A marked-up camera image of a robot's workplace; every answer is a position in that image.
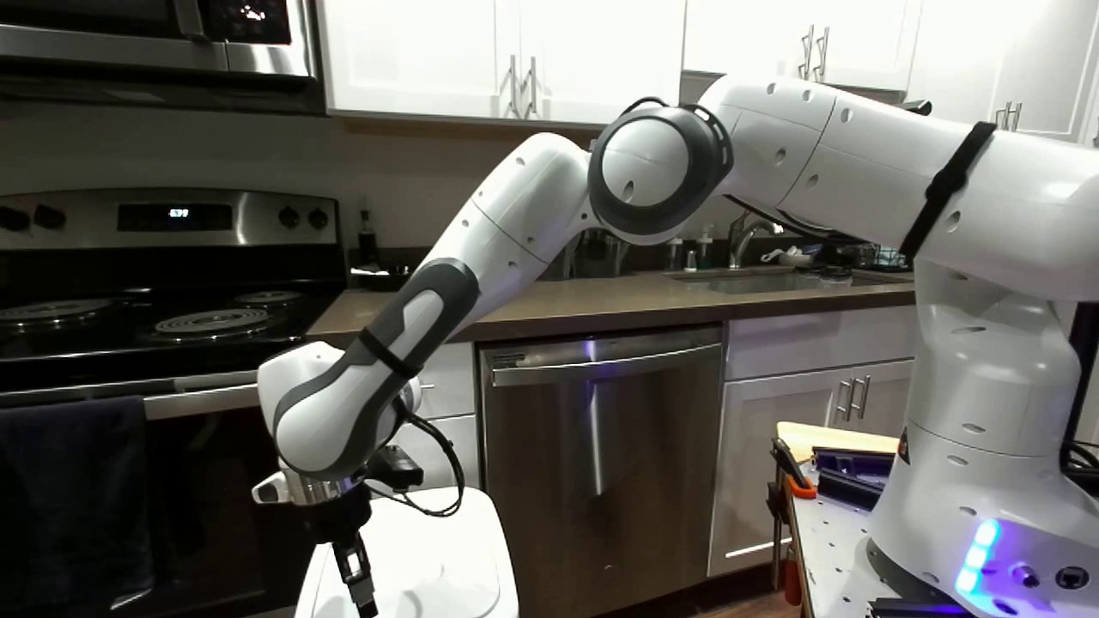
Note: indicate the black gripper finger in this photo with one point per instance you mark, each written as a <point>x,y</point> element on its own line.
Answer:
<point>360,572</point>

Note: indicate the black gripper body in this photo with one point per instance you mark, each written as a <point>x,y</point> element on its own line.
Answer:
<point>339,515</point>

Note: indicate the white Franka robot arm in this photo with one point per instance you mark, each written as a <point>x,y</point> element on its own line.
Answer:
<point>802,149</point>

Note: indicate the narrow white base cabinet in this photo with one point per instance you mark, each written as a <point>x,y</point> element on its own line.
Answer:
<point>447,390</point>

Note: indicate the black electric stove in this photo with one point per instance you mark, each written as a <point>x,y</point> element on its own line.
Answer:
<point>218,331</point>

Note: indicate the dark towel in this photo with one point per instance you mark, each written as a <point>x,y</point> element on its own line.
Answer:
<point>73,503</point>

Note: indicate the dark bottle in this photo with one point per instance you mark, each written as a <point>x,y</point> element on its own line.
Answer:
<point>364,233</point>

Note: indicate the stainless steel dishwasher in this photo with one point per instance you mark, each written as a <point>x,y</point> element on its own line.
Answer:
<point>640,458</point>

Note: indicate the black orange clamp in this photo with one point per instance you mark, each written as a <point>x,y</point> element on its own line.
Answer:
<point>790,467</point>

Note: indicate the white upper cabinets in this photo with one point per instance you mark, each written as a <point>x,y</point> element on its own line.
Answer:
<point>434,53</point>

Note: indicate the wide white base cabinet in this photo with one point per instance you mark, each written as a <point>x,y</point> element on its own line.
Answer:
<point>802,379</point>

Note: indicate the kitchen faucet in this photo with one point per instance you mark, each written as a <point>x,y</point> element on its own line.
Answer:
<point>749,233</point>

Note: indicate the stainless steel microwave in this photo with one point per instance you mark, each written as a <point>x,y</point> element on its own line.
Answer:
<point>140,40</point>

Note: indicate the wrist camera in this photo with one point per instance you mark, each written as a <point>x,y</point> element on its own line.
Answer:
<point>277,490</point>

